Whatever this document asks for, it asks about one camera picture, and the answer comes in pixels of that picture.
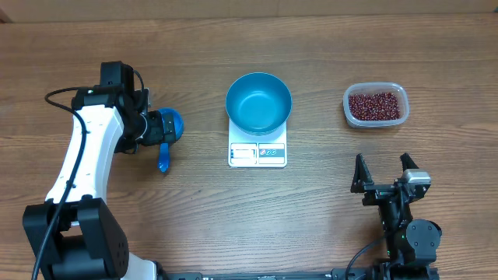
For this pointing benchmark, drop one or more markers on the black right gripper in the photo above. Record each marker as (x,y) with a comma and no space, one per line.
(377,191)

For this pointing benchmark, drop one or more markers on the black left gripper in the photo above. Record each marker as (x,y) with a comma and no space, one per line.
(157,136)

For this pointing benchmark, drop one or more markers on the blue plastic measuring scoop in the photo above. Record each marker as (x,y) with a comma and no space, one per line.
(173,128)

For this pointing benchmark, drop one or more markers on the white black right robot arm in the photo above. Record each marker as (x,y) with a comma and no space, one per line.
(411,243)

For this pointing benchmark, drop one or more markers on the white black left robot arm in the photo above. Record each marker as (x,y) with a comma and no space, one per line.
(73,234)

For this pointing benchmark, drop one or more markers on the white digital kitchen scale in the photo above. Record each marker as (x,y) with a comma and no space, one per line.
(257,151)

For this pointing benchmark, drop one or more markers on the teal metal bowl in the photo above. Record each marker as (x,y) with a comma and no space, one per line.
(258,103)

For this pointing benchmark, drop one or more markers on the red beans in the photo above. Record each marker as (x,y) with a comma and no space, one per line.
(374,107)

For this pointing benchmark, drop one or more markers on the clear plastic bean container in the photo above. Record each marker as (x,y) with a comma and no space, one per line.
(372,88)

